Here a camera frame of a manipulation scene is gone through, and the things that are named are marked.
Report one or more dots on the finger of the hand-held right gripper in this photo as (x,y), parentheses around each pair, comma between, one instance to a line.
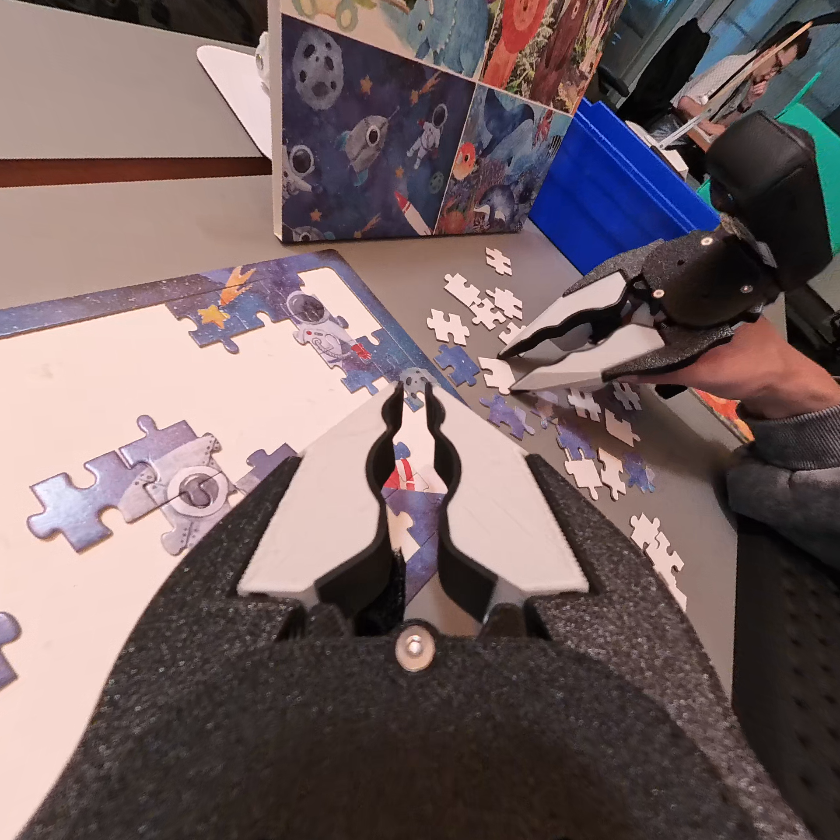
(584,302)
(610,354)

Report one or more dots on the joined comet star puzzle pieces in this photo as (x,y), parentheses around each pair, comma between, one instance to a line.
(223,308)

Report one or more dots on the blue space puzzle frame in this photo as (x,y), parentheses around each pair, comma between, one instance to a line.
(98,407)

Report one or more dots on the pile of puzzle pieces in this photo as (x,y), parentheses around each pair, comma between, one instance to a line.
(590,459)

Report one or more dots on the colourful printed cardboard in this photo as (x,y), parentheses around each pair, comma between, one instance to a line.
(725,413)

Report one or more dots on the space print puzzle box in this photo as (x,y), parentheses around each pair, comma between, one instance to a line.
(394,131)

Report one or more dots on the grey moon puzzle piece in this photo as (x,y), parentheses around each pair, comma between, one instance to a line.
(415,387)

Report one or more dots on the white backed puzzle piece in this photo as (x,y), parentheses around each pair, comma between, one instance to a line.
(497,375)

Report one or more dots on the person's right hand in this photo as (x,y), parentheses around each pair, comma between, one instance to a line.
(761,374)

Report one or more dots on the pale tablet stand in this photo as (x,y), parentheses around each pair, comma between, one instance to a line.
(236,98)

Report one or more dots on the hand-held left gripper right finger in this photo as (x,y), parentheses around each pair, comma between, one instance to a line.
(515,518)

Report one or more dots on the grey satellite puzzle piece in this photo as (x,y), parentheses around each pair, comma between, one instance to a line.
(164,453)

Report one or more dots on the red rocket puzzle piece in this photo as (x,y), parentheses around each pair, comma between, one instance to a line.
(407,469)

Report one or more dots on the white astronaut puzzle piece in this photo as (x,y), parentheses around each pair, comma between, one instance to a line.
(315,325)

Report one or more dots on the adjacent grey table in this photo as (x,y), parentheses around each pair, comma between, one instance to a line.
(98,85)

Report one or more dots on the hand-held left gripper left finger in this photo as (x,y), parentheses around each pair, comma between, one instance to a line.
(315,518)

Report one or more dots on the blue starry puzzle piece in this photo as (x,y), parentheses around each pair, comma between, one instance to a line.
(456,364)
(505,413)
(361,380)

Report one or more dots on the grey porthole half puzzle piece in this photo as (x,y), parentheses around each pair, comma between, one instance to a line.
(190,512)

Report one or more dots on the blue plastic bin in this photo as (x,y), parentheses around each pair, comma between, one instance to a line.
(604,197)

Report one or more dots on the plain purple puzzle piece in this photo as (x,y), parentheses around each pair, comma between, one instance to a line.
(72,505)

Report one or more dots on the person's right forearm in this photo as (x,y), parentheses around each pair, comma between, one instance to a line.
(787,459)

